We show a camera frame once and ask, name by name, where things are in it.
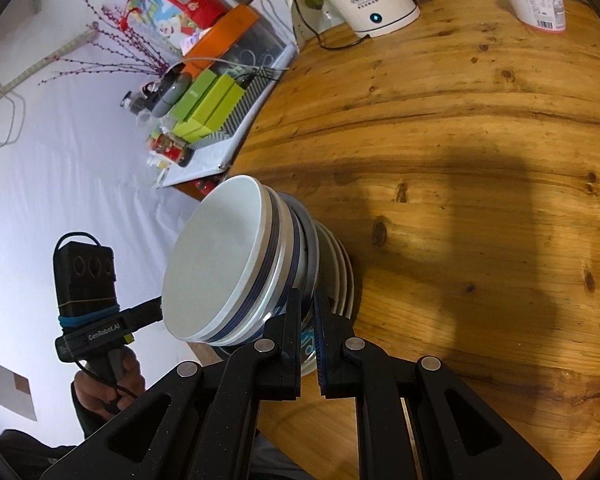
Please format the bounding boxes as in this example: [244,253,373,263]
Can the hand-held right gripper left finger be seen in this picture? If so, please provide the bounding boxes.
[40,287,303,480]

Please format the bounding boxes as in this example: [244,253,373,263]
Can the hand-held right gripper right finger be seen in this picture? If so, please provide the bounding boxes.
[314,290,563,480]

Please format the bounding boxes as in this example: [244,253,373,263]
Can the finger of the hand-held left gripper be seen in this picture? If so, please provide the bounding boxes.
[115,297,165,333]

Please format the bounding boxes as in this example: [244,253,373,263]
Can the stainless steel bowl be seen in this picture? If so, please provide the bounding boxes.
[289,197,325,322]

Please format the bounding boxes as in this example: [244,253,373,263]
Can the small white blue-banded bowl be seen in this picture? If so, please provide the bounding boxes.
[161,175,281,346]

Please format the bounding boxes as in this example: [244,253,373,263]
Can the large white blue-banded bowl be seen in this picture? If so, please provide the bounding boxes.
[215,192,303,348]

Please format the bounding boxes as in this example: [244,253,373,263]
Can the person's left forearm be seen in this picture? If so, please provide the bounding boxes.
[55,400,116,466]

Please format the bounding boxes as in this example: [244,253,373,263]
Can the person's left hand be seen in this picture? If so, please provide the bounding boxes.
[72,347,147,431]

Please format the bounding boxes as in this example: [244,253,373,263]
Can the small red figurine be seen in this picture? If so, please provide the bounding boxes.
[149,132,191,168]

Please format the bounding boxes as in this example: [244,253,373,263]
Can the white shelf board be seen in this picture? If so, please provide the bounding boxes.
[154,125,246,190]

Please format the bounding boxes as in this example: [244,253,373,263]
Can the small dark bottle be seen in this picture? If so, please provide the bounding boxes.
[120,85,153,116]

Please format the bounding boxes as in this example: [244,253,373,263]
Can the grey oval device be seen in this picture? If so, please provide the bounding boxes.
[152,72,193,118]

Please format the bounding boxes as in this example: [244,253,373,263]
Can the dark green box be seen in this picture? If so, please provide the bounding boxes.
[172,69,218,123]

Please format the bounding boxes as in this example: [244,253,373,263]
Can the lime green box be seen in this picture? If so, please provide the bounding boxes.
[195,82,248,141]
[180,74,241,133]

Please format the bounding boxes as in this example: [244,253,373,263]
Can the purple flower branches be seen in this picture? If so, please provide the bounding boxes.
[37,0,173,88]

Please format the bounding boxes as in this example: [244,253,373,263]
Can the black-and-white striped box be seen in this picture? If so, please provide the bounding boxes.
[187,67,286,151]

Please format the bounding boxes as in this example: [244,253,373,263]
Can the pink packet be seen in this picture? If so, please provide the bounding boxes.
[180,30,216,56]

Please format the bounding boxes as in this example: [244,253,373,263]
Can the orange-lidded clear storage box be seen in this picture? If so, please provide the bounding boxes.
[182,4,301,86]

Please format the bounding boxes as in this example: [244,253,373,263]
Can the red cartoon gift box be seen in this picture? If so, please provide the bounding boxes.
[124,0,231,58]

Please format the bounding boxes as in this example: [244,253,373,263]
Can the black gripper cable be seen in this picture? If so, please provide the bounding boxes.
[75,360,141,413]

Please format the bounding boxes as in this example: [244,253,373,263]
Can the white wall cable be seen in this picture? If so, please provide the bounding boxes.
[0,87,27,150]

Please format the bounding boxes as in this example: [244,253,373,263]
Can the white wall pipe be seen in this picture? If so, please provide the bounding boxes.
[0,22,101,111]

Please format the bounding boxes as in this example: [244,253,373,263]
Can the white charging cable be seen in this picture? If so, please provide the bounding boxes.
[180,57,291,82]

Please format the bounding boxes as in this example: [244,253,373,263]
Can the black kettle power cord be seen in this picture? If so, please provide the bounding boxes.
[290,0,366,52]

